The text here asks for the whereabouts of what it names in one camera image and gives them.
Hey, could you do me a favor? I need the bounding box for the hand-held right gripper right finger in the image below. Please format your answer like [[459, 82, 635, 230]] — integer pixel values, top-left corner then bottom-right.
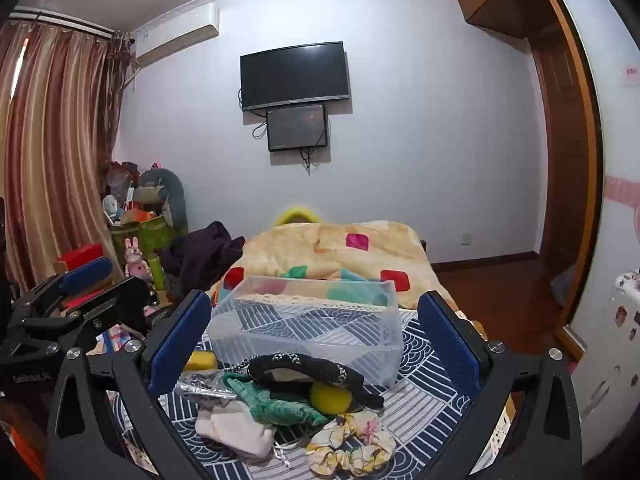
[[418, 290, 584, 480]]

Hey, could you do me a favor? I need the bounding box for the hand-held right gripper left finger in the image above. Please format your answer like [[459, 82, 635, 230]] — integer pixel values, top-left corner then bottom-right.
[[45, 290, 213, 480]]

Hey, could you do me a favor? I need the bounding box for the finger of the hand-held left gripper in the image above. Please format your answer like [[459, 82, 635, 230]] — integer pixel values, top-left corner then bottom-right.
[[10, 256, 114, 320], [30, 276, 152, 347]]

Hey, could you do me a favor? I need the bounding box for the red box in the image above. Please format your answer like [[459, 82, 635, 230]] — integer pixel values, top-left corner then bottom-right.
[[53, 243, 106, 274]]

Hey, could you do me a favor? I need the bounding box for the square yellow sponge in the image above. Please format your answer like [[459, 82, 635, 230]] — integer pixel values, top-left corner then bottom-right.
[[185, 351, 219, 372]]

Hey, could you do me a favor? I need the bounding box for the pink bunny toy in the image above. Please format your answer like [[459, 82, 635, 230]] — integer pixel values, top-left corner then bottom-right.
[[123, 236, 151, 279]]

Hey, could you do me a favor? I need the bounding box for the green bottle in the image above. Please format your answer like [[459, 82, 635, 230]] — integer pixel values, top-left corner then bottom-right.
[[147, 254, 167, 291]]

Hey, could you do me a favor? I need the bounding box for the silver black plastic packet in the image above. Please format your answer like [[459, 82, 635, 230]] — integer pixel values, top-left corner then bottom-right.
[[174, 371, 239, 404]]

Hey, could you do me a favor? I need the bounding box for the green cardboard box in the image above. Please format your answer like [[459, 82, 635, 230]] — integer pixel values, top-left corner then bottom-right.
[[109, 214, 176, 267]]

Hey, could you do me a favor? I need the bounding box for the blue patterned bed sheet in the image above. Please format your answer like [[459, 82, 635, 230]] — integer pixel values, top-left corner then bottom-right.
[[107, 305, 502, 480]]

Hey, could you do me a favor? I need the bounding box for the dark purple garment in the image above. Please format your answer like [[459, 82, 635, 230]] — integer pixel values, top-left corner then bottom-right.
[[157, 221, 246, 297]]

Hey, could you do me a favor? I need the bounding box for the pink cloth pouch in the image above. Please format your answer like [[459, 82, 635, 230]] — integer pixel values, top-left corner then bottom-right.
[[194, 402, 277, 460]]

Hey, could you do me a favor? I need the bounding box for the green knitted cloth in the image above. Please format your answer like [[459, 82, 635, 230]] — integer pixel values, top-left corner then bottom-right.
[[222, 371, 331, 429]]

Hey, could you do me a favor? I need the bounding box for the grey plush toy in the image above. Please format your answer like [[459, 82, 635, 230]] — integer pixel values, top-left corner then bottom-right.
[[137, 167, 189, 231]]

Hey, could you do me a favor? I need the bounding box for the clear plastic storage box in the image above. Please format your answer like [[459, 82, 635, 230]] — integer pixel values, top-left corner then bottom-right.
[[207, 275, 404, 389]]

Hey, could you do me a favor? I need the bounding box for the black beaded headband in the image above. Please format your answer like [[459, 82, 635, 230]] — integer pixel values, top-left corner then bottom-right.
[[247, 352, 386, 410]]

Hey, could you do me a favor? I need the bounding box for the red striped curtain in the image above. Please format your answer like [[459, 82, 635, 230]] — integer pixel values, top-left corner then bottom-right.
[[0, 19, 136, 297]]

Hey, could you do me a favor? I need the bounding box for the round yellow sponge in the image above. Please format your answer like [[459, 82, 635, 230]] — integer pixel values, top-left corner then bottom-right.
[[308, 382, 354, 416]]

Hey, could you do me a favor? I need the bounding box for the yellow floral scrunchie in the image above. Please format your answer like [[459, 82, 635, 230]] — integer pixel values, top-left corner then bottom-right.
[[305, 412, 397, 479]]

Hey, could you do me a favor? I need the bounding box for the yellow patchwork blanket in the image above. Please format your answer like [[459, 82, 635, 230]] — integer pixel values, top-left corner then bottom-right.
[[210, 220, 459, 312]]

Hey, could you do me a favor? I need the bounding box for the yellow plush object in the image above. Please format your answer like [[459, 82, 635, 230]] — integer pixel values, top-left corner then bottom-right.
[[276, 203, 321, 226]]

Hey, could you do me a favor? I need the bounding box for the wooden wardrobe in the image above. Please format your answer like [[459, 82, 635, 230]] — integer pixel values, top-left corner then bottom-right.
[[449, 0, 602, 362]]

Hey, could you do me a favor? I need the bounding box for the white sliding door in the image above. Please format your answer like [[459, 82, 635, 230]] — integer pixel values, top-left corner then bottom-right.
[[542, 0, 640, 480]]

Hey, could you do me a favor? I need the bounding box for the small black monitor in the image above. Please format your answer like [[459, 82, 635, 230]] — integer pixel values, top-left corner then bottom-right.
[[265, 103, 330, 153]]

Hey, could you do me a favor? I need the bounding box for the white air conditioner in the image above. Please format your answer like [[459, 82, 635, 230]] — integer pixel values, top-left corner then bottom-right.
[[133, 2, 221, 67]]

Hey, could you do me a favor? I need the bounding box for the curtain rail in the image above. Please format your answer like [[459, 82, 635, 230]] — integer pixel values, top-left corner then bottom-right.
[[9, 6, 115, 40]]

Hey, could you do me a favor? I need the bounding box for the black wall television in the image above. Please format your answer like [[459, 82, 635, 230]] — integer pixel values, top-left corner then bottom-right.
[[239, 41, 351, 112]]

